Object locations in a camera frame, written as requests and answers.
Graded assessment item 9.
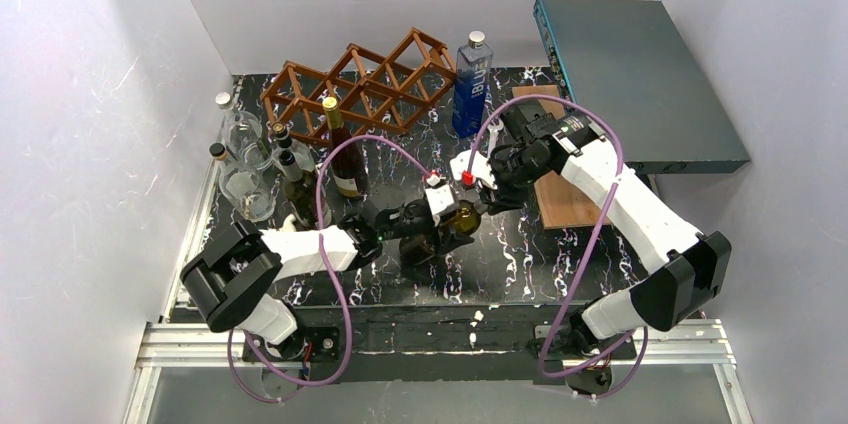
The dark bottle black cap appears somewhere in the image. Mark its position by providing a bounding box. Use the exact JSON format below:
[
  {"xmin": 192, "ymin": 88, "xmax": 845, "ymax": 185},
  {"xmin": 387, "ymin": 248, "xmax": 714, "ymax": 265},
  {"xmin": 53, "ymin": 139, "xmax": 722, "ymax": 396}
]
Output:
[{"xmin": 398, "ymin": 198, "xmax": 484, "ymax": 270}]

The blue transparent bottle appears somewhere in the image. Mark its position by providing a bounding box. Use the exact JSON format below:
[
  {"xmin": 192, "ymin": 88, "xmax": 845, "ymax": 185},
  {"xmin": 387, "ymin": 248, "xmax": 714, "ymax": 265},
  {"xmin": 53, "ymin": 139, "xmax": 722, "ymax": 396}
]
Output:
[{"xmin": 452, "ymin": 31, "xmax": 493, "ymax": 138}]

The dark wine bottle gold cap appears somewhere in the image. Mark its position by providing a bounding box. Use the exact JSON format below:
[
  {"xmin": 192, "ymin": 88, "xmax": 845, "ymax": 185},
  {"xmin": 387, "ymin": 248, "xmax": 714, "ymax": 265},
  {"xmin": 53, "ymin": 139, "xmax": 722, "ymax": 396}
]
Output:
[{"xmin": 322, "ymin": 97, "xmax": 368, "ymax": 199}]

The dark bottle grey cap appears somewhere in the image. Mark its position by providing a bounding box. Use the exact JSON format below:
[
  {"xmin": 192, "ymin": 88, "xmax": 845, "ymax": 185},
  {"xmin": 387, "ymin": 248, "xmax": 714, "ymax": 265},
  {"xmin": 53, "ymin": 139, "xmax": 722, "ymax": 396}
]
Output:
[{"xmin": 278, "ymin": 149, "xmax": 332, "ymax": 230}]

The clear bottle white gold label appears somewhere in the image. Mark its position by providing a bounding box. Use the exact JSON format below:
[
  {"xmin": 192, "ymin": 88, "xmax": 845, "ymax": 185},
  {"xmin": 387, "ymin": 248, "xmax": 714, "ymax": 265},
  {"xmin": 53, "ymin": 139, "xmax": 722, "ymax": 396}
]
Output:
[{"xmin": 209, "ymin": 142, "xmax": 275, "ymax": 223}]

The clear bottle silver cap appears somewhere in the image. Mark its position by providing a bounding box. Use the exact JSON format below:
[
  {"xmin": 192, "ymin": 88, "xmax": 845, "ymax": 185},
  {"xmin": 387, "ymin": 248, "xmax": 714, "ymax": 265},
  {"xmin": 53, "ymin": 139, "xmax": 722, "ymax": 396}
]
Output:
[{"xmin": 215, "ymin": 92, "xmax": 272, "ymax": 171}]

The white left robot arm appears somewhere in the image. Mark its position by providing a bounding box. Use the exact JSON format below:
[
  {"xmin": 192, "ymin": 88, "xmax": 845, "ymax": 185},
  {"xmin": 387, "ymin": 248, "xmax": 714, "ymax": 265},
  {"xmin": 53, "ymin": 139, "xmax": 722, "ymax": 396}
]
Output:
[{"xmin": 180, "ymin": 199, "xmax": 460, "ymax": 345}]

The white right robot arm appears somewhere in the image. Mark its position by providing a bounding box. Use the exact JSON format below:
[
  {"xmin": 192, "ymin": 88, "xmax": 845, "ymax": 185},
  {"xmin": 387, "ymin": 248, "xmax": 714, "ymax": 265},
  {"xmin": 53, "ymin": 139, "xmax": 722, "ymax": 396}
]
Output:
[{"xmin": 455, "ymin": 107, "xmax": 732, "ymax": 344}]

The brown wooden wine rack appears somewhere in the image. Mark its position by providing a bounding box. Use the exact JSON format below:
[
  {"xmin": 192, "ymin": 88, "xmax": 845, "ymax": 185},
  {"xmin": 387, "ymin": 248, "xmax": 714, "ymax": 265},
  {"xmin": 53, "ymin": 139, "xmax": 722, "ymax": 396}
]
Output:
[{"xmin": 260, "ymin": 28, "xmax": 457, "ymax": 148}]

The silver wrench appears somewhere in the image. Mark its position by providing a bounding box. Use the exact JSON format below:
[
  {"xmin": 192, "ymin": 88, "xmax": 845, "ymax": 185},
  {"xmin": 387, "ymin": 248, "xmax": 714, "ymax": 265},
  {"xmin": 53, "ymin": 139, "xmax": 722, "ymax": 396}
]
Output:
[{"xmin": 486, "ymin": 118, "xmax": 504, "ymax": 158}]

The wooden board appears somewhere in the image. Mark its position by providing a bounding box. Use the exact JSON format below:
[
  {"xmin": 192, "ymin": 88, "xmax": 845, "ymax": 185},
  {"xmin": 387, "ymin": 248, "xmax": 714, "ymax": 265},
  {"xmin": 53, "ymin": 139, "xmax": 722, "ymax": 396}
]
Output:
[{"xmin": 510, "ymin": 85, "xmax": 600, "ymax": 230}]

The teal metal box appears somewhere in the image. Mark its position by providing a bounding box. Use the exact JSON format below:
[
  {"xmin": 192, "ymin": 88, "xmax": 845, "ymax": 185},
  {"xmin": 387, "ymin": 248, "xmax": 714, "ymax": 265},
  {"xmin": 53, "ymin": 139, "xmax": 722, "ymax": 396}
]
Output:
[{"xmin": 533, "ymin": 0, "xmax": 750, "ymax": 174}]

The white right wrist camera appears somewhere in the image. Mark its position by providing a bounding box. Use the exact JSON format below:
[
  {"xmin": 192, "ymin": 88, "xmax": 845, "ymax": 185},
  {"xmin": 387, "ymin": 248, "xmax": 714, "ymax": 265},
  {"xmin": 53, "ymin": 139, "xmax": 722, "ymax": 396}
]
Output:
[{"xmin": 449, "ymin": 149, "xmax": 497, "ymax": 190}]

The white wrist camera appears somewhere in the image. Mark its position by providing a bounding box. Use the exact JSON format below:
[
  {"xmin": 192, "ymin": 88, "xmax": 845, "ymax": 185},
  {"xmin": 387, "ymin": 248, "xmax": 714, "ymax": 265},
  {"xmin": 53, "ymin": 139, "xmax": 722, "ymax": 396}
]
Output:
[
  {"xmin": 449, "ymin": 149, "xmax": 497, "ymax": 190},
  {"xmin": 424, "ymin": 170, "xmax": 459, "ymax": 226}
]

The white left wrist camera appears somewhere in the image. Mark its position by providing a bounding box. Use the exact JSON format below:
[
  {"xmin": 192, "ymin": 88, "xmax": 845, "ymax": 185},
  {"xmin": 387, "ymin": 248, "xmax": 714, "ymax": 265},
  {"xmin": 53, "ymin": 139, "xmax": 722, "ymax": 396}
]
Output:
[{"xmin": 424, "ymin": 170, "xmax": 459, "ymax": 226}]

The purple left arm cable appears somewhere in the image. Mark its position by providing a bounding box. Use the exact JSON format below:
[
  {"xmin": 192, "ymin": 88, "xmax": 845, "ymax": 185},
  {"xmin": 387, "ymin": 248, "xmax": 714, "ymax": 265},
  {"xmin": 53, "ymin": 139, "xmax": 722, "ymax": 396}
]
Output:
[{"xmin": 226, "ymin": 134, "xmax": 444, "ymax": 405}]

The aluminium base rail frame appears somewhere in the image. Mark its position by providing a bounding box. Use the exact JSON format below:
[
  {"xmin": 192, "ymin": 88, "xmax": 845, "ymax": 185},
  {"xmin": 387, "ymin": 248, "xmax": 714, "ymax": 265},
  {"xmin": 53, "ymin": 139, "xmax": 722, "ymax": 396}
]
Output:
[{"xmin": 122, "ymin": 76, "xmax": 757, "ymax": 424}]

